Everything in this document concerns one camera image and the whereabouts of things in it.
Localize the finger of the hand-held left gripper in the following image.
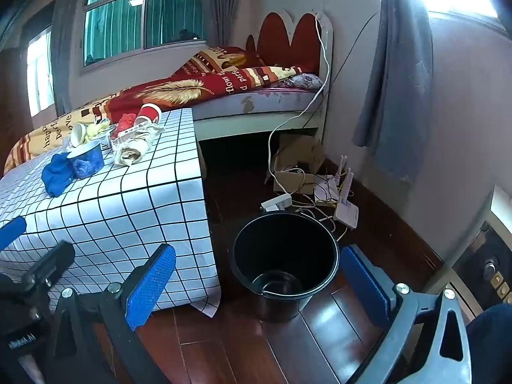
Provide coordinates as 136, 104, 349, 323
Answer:
22, 242, 76, 289
0, 216, 28, 252

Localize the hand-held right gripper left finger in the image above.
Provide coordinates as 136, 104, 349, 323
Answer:
50, 243, 177, 384

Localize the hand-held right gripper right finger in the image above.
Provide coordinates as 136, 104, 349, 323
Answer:
340, 245, 473, 384

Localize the blue cloth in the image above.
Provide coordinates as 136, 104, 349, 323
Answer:
42, 153, 76, 198

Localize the blue paper bowl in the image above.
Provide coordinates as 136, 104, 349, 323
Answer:
66, 142, 105, 180

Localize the black plastic bucket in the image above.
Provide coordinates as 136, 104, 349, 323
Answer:
232, 213, 340, 323

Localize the brown paper bag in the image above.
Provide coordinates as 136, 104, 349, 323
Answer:
114, 122, 165, 166

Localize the red and white packet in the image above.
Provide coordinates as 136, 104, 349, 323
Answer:
107, 127, 139, 150

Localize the red paper cup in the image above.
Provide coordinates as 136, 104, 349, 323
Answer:
134, 103, 163, 126

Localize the white checked tablecloth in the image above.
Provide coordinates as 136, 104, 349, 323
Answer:
0, 107, 222, 321

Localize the white router with antennas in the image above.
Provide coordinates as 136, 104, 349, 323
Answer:
334, 155, 361, 229

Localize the white flat device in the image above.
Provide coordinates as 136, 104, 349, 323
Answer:
314, 178, 340, 204

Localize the black safe with dial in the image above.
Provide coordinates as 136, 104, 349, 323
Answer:
452, 224, 512, 316

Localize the white paper cup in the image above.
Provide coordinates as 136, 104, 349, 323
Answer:
70, 122, 88, 148

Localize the white power strip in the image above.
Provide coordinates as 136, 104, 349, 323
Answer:
260, 193, 293, 212

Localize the person's dark trouser leg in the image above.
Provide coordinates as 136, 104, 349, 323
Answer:
466, 303, 512, 384

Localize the cardboard box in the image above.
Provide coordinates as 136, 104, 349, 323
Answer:
272, 134, 326, 195

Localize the small bright window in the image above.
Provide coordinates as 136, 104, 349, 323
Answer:
26, 28, 54, 116

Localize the bed with red patterned blanket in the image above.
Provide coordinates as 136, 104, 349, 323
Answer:
4, 46, 305, 177

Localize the bed with red headboard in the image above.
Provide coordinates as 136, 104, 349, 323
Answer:
64, 8, 334, 142

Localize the floral pillow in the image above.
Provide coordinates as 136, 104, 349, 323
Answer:
276, 73, 324, 91

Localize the large window with green curtain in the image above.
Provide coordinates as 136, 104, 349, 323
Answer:
82, 0, 211, 68

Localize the white power cable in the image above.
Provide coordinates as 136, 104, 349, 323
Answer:
264, 12, 334, 201

